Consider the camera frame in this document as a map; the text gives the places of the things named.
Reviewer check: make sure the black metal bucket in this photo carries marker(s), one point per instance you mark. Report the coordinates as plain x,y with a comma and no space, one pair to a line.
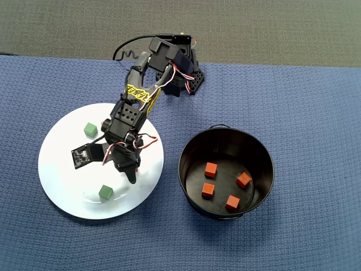
194,158

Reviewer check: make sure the green cube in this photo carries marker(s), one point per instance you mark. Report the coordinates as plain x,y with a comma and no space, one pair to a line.
90,130
105,192

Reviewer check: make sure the white round plate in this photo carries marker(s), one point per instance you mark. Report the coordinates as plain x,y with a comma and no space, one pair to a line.
70,183

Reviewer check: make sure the blue woven table cloth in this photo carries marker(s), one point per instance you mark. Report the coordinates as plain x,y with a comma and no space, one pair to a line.
282,113

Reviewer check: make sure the black camera circuit board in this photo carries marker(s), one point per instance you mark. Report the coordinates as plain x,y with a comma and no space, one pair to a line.
81,156

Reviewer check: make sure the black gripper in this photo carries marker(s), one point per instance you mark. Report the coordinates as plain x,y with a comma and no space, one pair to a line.
126,163

